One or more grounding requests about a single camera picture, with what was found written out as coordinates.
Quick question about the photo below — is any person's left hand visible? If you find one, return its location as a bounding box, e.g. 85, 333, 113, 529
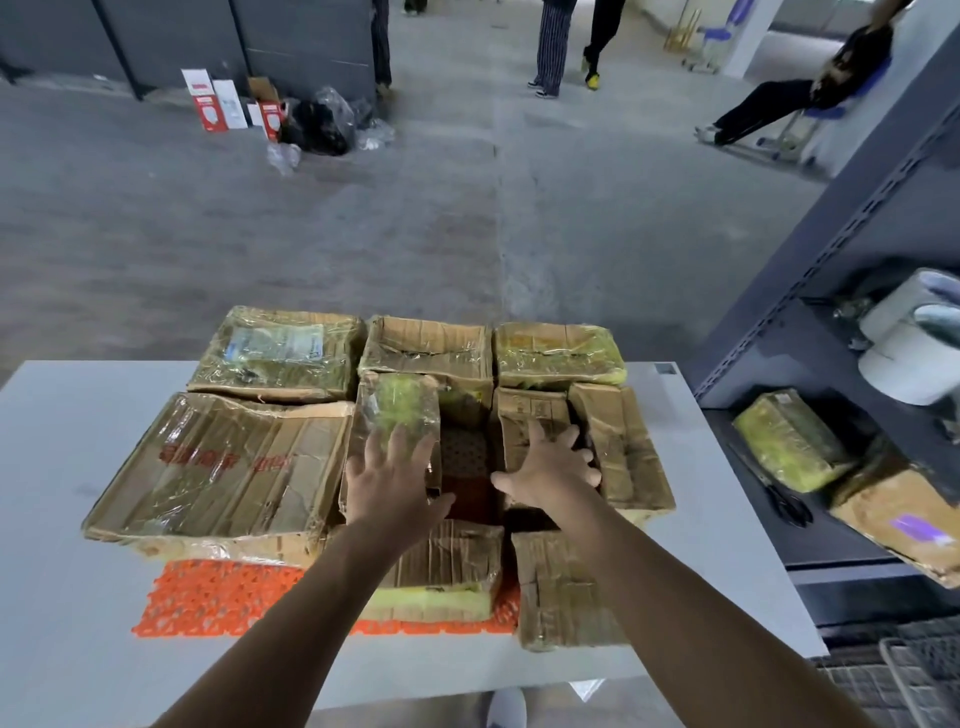
344, 425, 457, 556

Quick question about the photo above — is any person's right hand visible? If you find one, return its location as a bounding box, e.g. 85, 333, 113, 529
489, 419, 604, 526

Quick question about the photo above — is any yellow-green taped parcel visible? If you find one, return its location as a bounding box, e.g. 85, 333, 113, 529
493, 322, 628, 391

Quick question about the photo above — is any large taped carton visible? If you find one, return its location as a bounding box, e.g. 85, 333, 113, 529
82, 392, 355, 568

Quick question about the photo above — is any taped parcel with white label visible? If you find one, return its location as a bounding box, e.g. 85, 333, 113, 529
187, 305, 367, 404

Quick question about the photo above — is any yellow parcel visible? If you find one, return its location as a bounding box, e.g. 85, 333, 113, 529
733, 388, 856, 494

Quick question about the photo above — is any person's right forearm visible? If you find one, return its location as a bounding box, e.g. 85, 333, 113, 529
558, 494, 875, 728

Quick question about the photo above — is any person's left forearm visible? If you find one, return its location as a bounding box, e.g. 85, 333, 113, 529
153, 524, 410, 728

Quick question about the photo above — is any person's white right shoe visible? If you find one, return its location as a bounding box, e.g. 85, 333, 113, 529
487, 686, 529, 728

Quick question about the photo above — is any white perforated plastic mat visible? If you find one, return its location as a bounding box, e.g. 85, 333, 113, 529
440, 425, 495, 481

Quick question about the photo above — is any orange perforated plastic mat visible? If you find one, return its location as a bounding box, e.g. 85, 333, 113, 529
132, 476, 521, 639

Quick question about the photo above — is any dark blue metal shelf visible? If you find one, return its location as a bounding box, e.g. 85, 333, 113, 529
686, 26, 960, 631

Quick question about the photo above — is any white table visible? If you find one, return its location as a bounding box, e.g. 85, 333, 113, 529
0, 361, 829, 728

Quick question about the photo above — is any grey plastic lattice crate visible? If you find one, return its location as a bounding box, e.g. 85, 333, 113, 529
809, 614, 960, 728

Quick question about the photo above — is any black rubbish bag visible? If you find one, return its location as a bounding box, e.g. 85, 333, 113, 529
284, 101, 354, 157

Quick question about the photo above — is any white tape roll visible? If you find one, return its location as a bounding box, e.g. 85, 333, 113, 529
858, 268, 960, 343

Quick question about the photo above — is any tall red white carton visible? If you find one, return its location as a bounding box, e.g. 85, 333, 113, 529
181, 68, 229, 134

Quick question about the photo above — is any blue plastic chair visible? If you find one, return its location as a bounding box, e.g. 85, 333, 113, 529
757, 56, 894, 163
683, 0, 755, 74

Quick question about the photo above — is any small wooden stool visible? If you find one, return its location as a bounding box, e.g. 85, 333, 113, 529
663, 7, 703, 54

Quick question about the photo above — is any grey folding partition screen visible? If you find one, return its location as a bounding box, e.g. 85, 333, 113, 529
0, 0, 376, 99

